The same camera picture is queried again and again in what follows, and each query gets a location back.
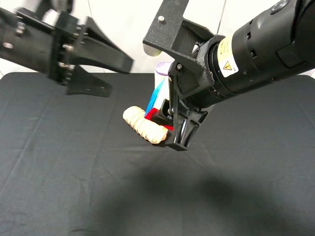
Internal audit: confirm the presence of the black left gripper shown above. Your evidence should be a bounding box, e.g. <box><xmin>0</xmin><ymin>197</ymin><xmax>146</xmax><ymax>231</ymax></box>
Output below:
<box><xmin>48</xmin><ymin>11</ymin><xmax>133</xmax><ymax>97</ymax></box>

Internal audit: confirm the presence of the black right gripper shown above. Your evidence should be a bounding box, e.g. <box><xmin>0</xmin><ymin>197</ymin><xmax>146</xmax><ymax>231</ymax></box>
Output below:
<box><xmin>150</xmin><ymin>36</ymin><xmax>230</xmax><ymax>151</ymax></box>

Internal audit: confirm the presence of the colourful puzzle cube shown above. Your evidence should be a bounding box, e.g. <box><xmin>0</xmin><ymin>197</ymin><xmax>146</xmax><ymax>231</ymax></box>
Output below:
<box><xmin>145</xmin><ymin>77</ymin><xmax>173</xmax><ymax>131</ymax></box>

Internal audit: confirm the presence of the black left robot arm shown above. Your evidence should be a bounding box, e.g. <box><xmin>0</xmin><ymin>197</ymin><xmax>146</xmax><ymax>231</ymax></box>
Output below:
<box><xmin>0</xmin><ymin>8</ymin><xmax>133</xmax><ymax>97</ymax></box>

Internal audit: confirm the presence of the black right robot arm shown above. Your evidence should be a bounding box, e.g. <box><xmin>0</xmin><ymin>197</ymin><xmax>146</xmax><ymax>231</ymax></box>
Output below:
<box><xmin>143</xmin><ymin>0</ymin><xmax>315</xmax><ymax>151</ymax></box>

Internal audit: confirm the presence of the ridged tan bread loaf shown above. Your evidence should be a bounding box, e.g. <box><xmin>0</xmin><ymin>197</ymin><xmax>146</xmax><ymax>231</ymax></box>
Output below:
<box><xmin>123</xmin><ymin>106</ymin><xmax>168</xmax><ymax>144</ymax></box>

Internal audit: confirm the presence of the purple-capped cylindrical container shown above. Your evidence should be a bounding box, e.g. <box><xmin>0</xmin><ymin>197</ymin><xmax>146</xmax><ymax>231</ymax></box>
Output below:
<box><xmin>155</xmin><ymin>61</ymin><xmax>172</xmax><ymax>88</ymax></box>

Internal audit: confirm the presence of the black tablecloth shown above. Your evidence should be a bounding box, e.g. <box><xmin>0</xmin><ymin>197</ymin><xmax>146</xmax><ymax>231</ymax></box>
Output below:
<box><xmin>0</xmin><ymin>73</ymin><xmax>315</xmax><ymax>236</ymax></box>

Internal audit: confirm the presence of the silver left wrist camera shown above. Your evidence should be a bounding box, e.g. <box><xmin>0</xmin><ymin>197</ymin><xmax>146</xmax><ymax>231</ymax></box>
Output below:
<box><xmin>34</xmin><ymin>0</ymin><xmax>74</xmax><ymax>20</ymax></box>

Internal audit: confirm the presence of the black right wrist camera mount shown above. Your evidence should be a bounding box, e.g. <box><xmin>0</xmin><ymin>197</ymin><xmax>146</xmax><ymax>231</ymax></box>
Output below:
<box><xmin>142</xmin><ymin>0</ymin><xmax>224</xmax><ymax>65</ymax></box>

